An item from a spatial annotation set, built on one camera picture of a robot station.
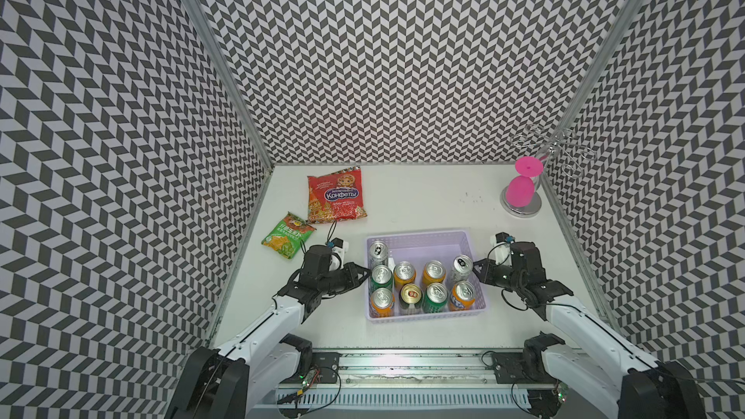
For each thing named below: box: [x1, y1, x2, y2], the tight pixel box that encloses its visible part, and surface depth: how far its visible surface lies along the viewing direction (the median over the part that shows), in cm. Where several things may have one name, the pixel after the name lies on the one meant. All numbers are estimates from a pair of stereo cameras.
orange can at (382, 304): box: [369, 287, 396, 320], surface depth 77 cm
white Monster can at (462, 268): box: [450, 254, 474, 283], surface depth 79 cm
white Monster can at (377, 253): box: [367, 239, 389, 269], surface depth 81 cm
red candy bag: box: [307, 165, 368, 225], surface depth 105 cm
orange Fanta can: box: [449, 280, 477, 312], surface depth 77 cm
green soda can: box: [369, 263, 393, 293], surface depth 80 cm
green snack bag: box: [260, 211, 318, 259], surface depth 98 cm
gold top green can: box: [398, 283, 423, 316], surface depth 77 cm
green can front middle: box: [422, 282, 449, 314], surface depth 77 cm
